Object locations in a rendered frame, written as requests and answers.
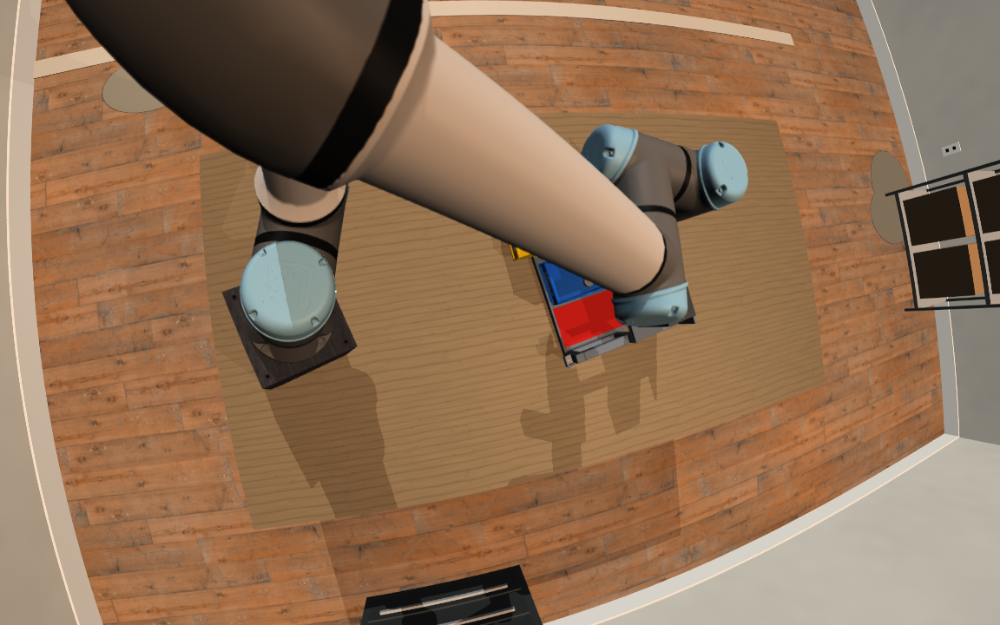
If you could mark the yellow bin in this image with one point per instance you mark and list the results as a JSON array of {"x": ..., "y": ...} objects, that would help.
[{"x": 518, "y": 254}]

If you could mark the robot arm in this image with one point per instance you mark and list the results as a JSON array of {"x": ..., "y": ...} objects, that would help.
[{"x": 297, "y": 87}]

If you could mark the blue bin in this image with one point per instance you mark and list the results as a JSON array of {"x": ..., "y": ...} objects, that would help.
[{"x": 567, "y": 284}]

